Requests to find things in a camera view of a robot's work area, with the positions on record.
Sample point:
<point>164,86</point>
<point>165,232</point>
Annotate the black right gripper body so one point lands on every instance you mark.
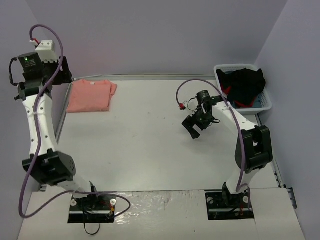
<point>196,120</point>

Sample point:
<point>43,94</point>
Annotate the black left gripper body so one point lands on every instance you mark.
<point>63,71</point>

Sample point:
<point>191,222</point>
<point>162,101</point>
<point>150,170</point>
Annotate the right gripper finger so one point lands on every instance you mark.
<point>188,124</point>
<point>194,134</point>

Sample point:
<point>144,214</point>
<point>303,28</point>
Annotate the pink t shirt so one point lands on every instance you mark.
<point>91,96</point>

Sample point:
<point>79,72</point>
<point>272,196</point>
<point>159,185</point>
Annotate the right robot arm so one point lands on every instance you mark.
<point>253,150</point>

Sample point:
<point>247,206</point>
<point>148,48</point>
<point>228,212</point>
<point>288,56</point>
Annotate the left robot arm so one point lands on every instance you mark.
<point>46,164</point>

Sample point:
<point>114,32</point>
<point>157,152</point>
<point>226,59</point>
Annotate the black and red clothes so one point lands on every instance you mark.
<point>242,87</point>

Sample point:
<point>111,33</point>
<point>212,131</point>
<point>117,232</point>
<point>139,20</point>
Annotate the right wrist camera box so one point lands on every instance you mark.
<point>184,106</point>

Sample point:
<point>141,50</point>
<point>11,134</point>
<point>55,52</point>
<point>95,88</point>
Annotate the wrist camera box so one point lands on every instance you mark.
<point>184,106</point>
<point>46,51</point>

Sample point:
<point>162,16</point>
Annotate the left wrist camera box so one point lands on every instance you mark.
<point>46,51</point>

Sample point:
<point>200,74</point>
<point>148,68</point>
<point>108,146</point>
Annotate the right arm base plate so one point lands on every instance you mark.
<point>221,207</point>

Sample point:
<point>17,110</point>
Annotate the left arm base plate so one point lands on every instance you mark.
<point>92,209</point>

